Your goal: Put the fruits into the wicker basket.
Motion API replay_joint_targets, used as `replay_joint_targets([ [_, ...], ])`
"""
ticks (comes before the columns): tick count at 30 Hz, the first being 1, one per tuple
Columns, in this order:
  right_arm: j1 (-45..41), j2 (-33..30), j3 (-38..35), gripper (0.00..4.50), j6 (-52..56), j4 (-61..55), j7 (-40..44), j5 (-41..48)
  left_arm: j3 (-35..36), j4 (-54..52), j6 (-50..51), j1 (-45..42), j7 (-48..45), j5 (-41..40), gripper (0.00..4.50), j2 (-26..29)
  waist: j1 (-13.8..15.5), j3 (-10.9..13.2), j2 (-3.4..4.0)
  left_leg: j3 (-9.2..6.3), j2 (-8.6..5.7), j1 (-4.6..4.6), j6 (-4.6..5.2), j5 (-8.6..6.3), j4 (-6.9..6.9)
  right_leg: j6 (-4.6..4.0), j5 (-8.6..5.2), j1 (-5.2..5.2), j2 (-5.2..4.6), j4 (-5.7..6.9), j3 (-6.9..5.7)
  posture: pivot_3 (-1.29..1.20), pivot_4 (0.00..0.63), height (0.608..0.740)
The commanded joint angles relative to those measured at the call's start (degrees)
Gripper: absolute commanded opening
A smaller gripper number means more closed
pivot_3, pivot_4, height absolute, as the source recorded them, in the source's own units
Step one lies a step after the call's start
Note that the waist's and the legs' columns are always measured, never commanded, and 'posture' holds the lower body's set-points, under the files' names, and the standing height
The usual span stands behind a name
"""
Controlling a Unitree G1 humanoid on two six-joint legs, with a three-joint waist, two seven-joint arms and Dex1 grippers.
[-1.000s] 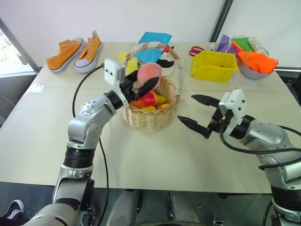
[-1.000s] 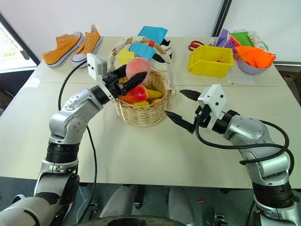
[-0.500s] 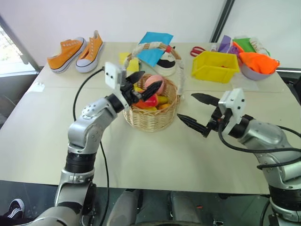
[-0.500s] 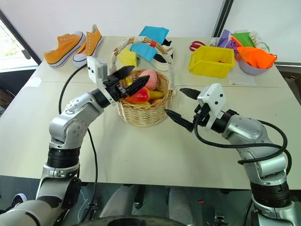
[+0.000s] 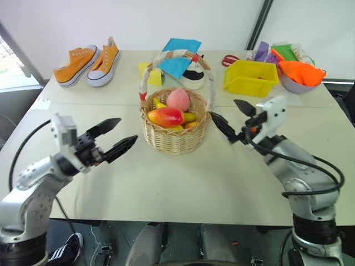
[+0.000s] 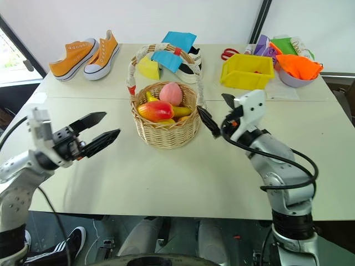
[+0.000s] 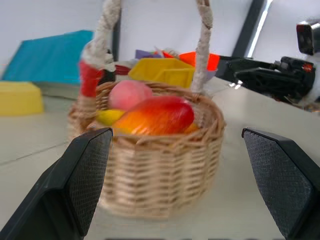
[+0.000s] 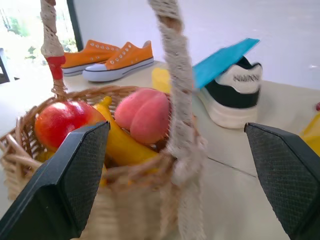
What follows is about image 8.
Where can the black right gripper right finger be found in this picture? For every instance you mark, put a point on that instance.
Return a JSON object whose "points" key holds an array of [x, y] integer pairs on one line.
{"points": [[287, 175]]}

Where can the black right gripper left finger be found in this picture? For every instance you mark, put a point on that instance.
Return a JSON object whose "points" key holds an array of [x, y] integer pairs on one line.
{"points": [[57, 180]]}

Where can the yellow flat item behind basket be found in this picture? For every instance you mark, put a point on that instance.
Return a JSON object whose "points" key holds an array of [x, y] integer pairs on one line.
{"points": [[161, 80]]}

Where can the yellow plastic object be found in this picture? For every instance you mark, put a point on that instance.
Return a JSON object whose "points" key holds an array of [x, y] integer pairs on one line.
{"points": [[311, 135]]}

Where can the red apple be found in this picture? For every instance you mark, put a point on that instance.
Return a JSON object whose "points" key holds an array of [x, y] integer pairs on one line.
{"points": [[62, 122]]}

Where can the small dark red object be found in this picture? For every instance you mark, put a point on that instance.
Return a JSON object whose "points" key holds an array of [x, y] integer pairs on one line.
{"points": [[318, 106]]}

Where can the yellow banana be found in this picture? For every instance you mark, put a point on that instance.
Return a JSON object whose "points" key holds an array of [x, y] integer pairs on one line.
{"points": [[125, 145]]}

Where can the black and white sneaker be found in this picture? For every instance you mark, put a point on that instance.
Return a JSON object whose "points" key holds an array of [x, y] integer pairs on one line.
{"points": [[235, 100]]}

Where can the pink peach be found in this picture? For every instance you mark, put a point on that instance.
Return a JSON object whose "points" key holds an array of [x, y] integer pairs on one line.
{"points": [[143, 115]]}

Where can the orange canvas sneaker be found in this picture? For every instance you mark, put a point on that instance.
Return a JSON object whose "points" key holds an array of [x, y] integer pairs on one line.
{"points": [[120, 62], [85, 58]]}

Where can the blue flat board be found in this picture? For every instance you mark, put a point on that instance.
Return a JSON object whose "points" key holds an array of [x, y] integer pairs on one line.
{"points": [[220, 62]]}

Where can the dark window frame post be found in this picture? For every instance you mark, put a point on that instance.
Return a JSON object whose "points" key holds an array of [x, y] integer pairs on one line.
{"points": [[75, 25]]}

